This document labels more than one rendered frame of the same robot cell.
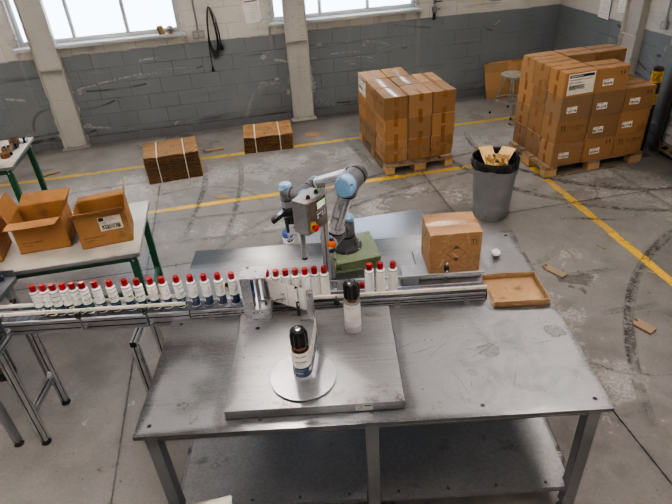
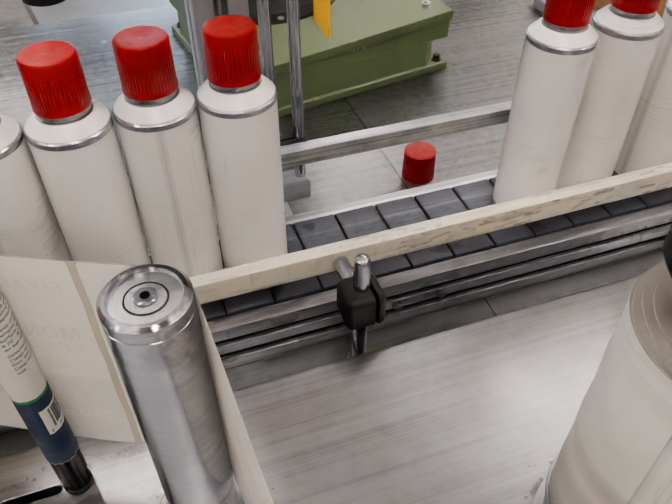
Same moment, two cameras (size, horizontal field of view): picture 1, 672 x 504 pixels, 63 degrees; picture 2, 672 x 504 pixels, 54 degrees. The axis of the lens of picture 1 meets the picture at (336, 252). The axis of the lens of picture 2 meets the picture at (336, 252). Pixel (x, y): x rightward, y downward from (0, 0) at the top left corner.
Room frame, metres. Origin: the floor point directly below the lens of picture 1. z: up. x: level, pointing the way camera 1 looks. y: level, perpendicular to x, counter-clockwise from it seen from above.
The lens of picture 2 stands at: (2.06, 0.14, 1.26)
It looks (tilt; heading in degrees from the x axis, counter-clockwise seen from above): 44 degrees down; 340
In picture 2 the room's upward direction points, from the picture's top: straight up
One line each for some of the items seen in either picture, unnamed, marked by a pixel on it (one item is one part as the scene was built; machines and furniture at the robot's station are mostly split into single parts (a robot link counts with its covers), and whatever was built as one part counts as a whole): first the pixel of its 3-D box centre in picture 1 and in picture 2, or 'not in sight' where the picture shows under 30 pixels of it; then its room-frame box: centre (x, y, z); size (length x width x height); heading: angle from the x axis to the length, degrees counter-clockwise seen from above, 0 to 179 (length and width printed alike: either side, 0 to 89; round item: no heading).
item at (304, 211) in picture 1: (310, 211); not in sight; (2.52, 0.12, 1.38); 0.17 x 0.10 x 0.19; 144
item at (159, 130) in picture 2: (315, 282); (170, 177); (2.44, 0.12, 0.98); 0.05 x 0.05 x 0.20
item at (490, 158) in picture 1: (497, 165); not in sight; (4.78, -1.60, 0.50); 0.42 x 0.41 x 0.28; 99
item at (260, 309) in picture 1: (256, 292); not in sight; (2.35, 0.44, 1.01); 0.14 x 0.13 x 0.26; 89
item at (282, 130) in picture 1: (267, 136); not in sight; (6.97, 0.79, 0.11); 0.65 x 0.54 x 0.22; 96
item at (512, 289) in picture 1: (514, 288); not in sight; (2.43, -0.98, 0.85); 0.30 x 0.26 x 0.04; 89
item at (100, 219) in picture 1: (102, 212); not in sight; (3.48, 1.63, 0.97); 0.51 x 0.39 x 0.37; 15
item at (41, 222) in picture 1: (43, 218); not in sight; (3.45, 2.04, 0.96); 0.53 x 0.45 x 0.37; 11
